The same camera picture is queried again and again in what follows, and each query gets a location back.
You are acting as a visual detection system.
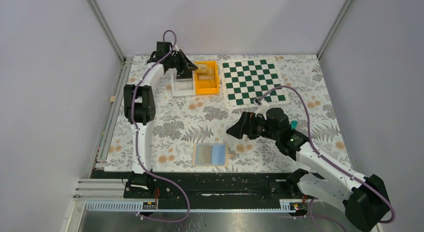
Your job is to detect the beige leather card holder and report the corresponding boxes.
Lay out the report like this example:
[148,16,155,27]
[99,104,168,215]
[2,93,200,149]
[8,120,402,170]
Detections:
[192,143,230,167]

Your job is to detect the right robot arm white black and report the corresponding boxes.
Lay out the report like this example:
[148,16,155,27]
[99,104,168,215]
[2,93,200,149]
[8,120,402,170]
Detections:
[226,108,390,231]

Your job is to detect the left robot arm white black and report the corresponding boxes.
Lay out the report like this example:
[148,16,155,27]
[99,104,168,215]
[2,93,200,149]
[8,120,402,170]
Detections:
[123,41,197,189]

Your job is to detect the teal card on table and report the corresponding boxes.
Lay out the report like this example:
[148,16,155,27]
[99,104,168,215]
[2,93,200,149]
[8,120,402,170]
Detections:
[290,120,298,129]

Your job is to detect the black box in white bin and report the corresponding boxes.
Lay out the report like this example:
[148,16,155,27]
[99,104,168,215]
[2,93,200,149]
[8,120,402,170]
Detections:
[176,72,193,82]

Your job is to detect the wooden block in orange bin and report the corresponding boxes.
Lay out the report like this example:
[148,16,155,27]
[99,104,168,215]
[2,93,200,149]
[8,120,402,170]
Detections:
[197,68,215,80]

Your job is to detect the white plastic bin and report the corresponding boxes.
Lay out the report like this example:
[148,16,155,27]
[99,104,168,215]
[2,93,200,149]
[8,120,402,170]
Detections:
[169,68,195,97]

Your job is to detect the floral table cloth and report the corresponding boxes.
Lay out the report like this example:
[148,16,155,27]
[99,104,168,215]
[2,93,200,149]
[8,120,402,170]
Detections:
[107,54,350,174]

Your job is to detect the green white chessboard mat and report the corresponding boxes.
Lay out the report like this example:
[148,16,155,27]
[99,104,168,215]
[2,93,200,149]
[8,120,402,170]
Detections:
[218,57,283,110]

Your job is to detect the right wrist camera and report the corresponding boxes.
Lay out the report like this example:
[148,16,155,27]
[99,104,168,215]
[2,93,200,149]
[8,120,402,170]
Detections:
[255,100,270,119]

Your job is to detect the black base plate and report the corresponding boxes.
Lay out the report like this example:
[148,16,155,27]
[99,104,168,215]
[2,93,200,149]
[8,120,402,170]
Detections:
[123,171,321,210]

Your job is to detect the slotted cable duct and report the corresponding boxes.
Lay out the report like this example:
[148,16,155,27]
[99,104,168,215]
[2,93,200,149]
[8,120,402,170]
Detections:
[86,199,299,213]

